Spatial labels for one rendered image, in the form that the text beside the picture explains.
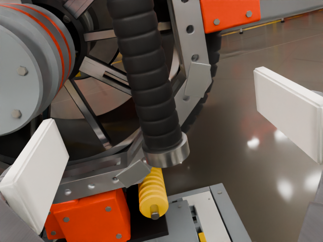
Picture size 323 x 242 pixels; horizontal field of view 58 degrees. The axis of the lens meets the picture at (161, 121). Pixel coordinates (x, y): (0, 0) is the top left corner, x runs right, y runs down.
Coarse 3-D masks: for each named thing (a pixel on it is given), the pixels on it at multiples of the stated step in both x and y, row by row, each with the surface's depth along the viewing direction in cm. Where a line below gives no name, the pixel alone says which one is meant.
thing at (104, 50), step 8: (64, 0) 78; (96, 0) 83; (104, 0) 84; (96, 8) 84; (104, 8) 84; (88, 16) 83; (96, 16) 85; (104, 16) 85; (88, 24) 81; (96, 24) 86; (104, 24) 86; (104, 40) 88; (112, 40) 88; (96, 48) 89; (104, 48) 89; (112, 48) 89; (96, 56) 89; (104, 56) 90; (112, 56) 90; (80, 72) 91
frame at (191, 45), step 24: (168, 0) 46; (192, 0) 42; (192, 24) 44; (192, 48) 45; (192, 72) 46; (192, 96) 48; (0, 168) 54; (72, 168) 56; (96, 168) 56; (120, 168) 53; (144, 168) 52; (72, 192) 53; (96, 192) 54
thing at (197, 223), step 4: (192, 208) 106; (192, 212) 105; (196, 212) 102; (192, 216) 101; (196, 216) 100; (196, 220) 97; (196, 224) 97; (200, 224) 96; (196, 228) 96; (200, 228) 95; (200, 232) 96; (200, 236) 90; (204, 236) 90; (200, 240) 89; (204, 240) 89
